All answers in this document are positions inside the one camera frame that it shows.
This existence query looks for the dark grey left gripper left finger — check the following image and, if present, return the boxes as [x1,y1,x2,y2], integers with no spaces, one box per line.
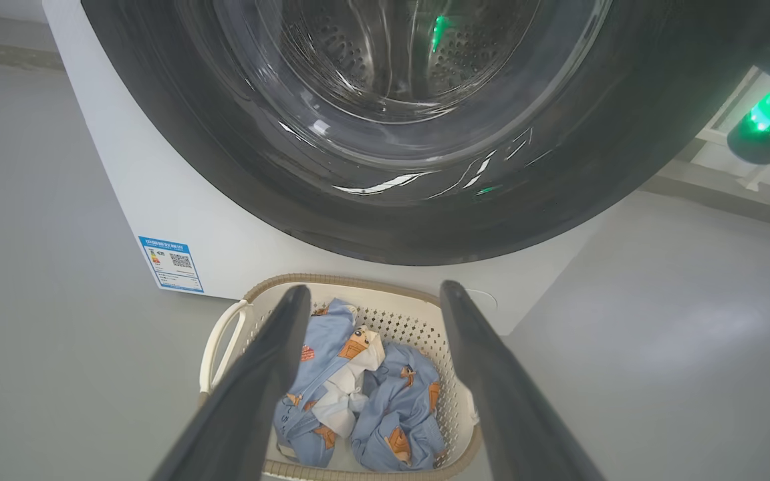
[151,285,312,481]

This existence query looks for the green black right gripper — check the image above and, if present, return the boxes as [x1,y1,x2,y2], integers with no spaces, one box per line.
[727,75,770,166]

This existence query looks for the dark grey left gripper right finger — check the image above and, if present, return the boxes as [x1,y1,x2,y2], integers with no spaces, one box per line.
[440,281,606,481]

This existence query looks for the blue bear-print garment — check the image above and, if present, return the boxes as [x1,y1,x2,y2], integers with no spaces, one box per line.
[352,344,447,472]

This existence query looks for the black round glass washer door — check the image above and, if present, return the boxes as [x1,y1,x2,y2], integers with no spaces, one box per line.
[81,0,770,267]

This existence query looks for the cream perforated laundry basket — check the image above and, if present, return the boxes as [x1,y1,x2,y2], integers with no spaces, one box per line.
[199,273,484,481]

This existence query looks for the white front-load washing machine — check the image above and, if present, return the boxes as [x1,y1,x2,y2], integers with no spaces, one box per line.
[42,0,626,335]

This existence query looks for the round white filter cover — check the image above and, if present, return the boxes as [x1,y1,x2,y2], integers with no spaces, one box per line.
[463,289,498,315]

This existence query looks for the blue white energy label sticker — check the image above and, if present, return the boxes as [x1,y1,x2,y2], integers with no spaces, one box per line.
[138,235,205,295]

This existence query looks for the stainless steel washer drum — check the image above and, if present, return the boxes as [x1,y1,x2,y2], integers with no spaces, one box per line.
[278,0,541,122]

